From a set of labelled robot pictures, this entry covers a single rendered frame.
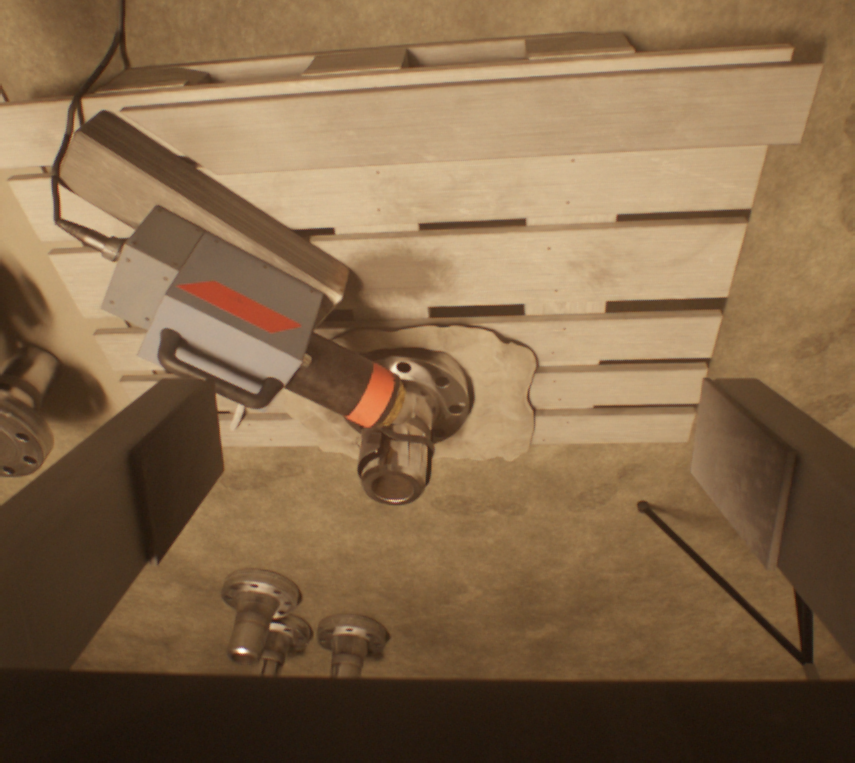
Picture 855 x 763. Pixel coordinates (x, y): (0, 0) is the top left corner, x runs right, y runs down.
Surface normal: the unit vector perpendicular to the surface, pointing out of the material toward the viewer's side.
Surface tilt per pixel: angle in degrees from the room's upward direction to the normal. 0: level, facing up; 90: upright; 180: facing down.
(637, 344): 0
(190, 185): 90
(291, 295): 90
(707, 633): 0
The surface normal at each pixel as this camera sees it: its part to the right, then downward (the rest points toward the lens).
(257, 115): -0.07, 0.65
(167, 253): 0.55, -0.62
